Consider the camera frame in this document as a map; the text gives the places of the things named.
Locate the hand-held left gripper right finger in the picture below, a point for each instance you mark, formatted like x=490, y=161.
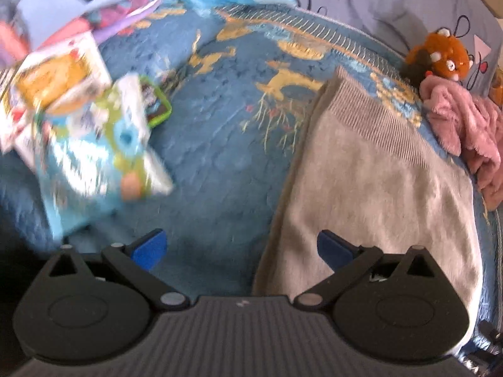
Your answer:
x=334, y=249

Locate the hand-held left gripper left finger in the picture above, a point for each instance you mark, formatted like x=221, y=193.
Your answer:
x=149, y=247

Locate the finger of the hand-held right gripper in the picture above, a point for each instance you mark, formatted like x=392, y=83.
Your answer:
x=489, y=349

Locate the taupe knit sweater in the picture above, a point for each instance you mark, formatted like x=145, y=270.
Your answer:
x=373, y=188

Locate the pile of folded clothes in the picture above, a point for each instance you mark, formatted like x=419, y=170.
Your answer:
x=47, y=4

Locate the blue green snack bag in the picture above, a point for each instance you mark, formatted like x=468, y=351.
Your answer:
x=90, y=157

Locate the blue floral quilt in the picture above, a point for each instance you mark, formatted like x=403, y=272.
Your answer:
x=220, y=145

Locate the green edged small packet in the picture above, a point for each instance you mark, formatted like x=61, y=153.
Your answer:
x=159, y=106

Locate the pink fuzzy garment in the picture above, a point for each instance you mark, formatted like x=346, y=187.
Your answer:
x=459, y=118

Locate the yellow cracker packet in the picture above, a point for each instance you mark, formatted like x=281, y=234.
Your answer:
x=51, y=80

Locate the playing card box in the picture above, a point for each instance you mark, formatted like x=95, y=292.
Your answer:
x=78, y=55

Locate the red panda plush toy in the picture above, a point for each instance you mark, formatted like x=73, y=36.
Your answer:
x=444, y=55

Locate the orange snack bag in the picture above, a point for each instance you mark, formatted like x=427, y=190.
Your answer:
x=496, y=90

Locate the pink floral folded garment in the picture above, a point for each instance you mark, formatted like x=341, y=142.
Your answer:
x=118, y=13

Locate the coral folded garment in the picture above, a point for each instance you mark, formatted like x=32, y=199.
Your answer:
x=11, y=41

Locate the grey printed sheet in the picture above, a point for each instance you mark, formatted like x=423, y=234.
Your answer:
x=393, y=4

